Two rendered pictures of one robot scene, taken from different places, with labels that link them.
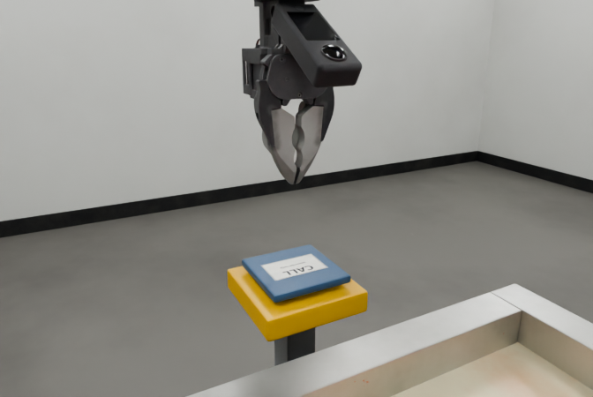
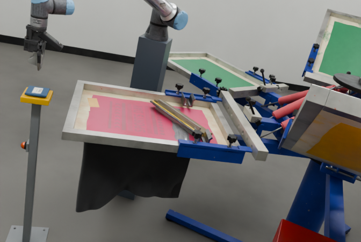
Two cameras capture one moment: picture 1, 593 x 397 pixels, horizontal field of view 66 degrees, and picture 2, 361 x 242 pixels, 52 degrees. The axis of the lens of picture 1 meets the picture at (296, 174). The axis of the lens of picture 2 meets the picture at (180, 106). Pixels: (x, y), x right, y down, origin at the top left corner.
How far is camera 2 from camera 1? 1.64 m
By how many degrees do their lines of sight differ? 71
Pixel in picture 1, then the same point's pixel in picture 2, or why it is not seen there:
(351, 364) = (78, 97)
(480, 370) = (84, 94)
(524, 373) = (88, 92)
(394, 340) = (78, 92)
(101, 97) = not seen: outside the picture
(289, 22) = (48, 37)
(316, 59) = (59, 46)
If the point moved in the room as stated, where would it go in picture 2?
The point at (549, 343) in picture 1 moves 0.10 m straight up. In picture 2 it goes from (89, 87) to (92, 69)
